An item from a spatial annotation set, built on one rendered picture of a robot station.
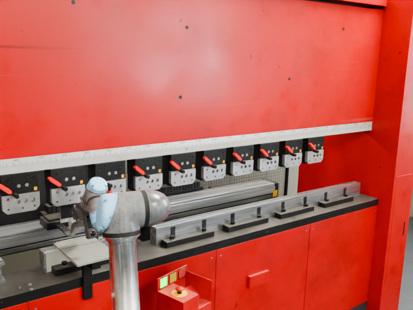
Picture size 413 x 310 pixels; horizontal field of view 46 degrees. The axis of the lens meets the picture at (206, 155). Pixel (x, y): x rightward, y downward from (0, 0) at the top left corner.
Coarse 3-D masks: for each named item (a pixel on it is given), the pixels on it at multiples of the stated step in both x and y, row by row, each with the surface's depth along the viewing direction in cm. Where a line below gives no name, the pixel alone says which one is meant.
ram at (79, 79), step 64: (0, 0) 181; (64, 0) 195; (128, 0) 211; (192, 0) 231; (256, 0) 254; (0, 64) 185; (64, 64) 199; (128, 64) 217; (192, 64) 237; (256, 64) 262; (320, 64) 293; (0, 128) 189; (64, 128) 204; (128, 128) 223; (192, 128) 245; (256, 128) 271
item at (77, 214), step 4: (76, 204) 204; (80, 204) 198; (72, 208) 205; (76, 208) 203; (80, 208) 198; (72, 212) 206; (76, 212) 202; (80, 212) 202; (84, 212) 197; (88, 212) 197; (76, 216) 202; (80, 216) 201; (76, 220) 202; (80, 220) 200; (80, 224) 202
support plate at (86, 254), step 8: (72, 240) 217; (80, 240) 217; (88, 240) 217; (96, 240) 218; (72, 248) 208; (80, 248) 209; (88, 248) 209; (96, 248) 209; (104, 248) 209; (72, 256) 200; (80, 256) 201; (88, 256) 201; (96, 256) 201; (104, 256) 201; (80, 264) 194
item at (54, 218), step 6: (48, 216) 237; (54, 216) 237; (42, 222) 236; (48, 222) 232; (54, 222) 233; (66, 222) 237; (48, 228) 232; (54, 228) 234; (60, 228) 230; (66, 228) 230; (66, 234) 223
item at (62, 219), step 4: (68, 204) 215; (72, 204) 216; (60, 208) 214; (64, 208) 214; (68, 208) 215; (60, 212) 214; (64, 212) 215; (68, 212) 216; (60, 216) 215; (64, 216) 215; (68, 216) 216; (72, 216) 217; (60, 220) 215; (64, 220) 216; (68, 220) 218; (72, 220) 219
